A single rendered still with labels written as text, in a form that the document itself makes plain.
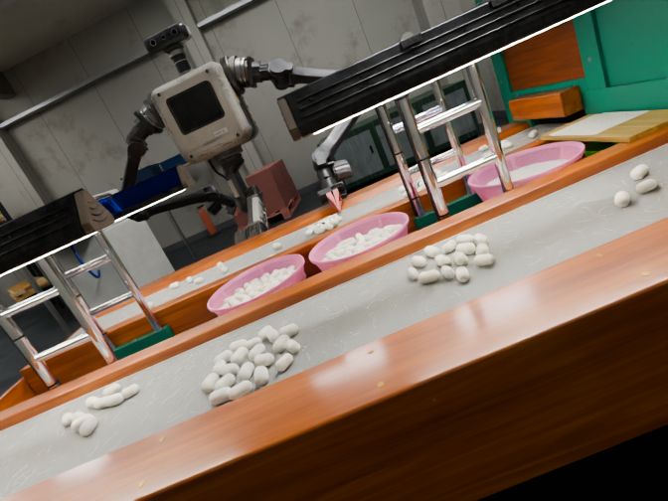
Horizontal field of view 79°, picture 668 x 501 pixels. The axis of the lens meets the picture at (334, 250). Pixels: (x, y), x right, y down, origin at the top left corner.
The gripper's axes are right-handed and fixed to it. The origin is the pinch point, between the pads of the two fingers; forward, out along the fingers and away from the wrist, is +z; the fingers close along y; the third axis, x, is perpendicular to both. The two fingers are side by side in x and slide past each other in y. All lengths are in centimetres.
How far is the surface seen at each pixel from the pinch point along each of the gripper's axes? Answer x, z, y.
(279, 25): 248, -630, 30
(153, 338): -18, 31, -63
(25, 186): 308, -604, -526
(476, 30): -73, 38, 30
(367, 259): -41, 49, 1
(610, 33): -42, 17, 76
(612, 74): -33, 22, 76
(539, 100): -17, 6, 69
